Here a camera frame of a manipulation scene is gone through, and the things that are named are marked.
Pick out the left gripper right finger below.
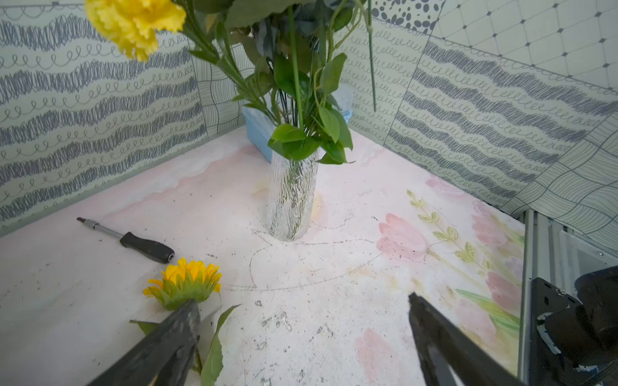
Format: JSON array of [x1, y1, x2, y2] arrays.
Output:
[[409, 293, 521, 386]]

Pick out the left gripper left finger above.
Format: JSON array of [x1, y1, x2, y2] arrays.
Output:
[[90, 300, 201, 385]]

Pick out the small sunflower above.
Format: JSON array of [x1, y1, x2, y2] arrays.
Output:
[[143, 258, 235, 385]]

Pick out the yellow carnation flower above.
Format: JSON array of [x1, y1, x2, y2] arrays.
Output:
[[84, 0, 271, 117]]

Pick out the clear glass vase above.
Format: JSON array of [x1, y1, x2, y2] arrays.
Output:
[[266, 153, 319, 242]]

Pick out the blue plastic storage box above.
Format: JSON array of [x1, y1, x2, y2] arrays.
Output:
[[242, 85, 354, 162]]

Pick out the blue grey roses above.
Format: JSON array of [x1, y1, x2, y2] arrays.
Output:
[[240, 1, 352, 64]]

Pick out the black handle screwdriver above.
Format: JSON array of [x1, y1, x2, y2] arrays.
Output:
[[77, 217, 175, 265]]

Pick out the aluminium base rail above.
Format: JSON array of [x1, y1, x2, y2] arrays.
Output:
[[518, 209, 617, 385]]

